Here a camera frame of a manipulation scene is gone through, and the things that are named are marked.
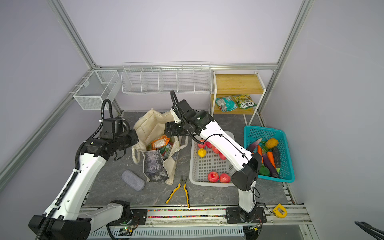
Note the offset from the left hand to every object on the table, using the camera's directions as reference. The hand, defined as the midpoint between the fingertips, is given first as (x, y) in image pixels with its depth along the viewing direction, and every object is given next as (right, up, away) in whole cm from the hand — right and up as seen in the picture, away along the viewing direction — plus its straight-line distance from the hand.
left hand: (138, 138), depth 75 cm
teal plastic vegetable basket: (+68, +1, +27) cm, 73 cm away
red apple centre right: (+45, -13, +16) cm, 50 cm away
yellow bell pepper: (+77, -5, +19) cm, 80 cm away
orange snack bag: (+7, -4, +9) cm, 12 cm away
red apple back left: (+33, -7, +22) cm, 40 cm away
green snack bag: (+62, +23, +26) cm, 71 cm away
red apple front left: (+39, -22, +6) cm, 45 cm away
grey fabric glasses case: (-6, -25, +9) cm, 27 cm away
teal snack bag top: (+12, -8, +8) cm, 16 cm away
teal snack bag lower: (+49, +21, +24) cm, 59 cm away
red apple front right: (+45, -22, +6) cm, 50 cm away
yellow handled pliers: (+21, -26, +10) cm, 35 cm away
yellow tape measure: (+71, -36, -1) cm, 80 cm away
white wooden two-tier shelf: (+54, +32, +17) cm, 65 cm away
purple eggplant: (+73, -19, +9) cm, 76 cm away
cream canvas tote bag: (+3, +6, +9) cm, 11 cm away
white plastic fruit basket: (+38, -21, +14) cm, 45 cm away
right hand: (+17, +3, -2) cm, 17 cm away
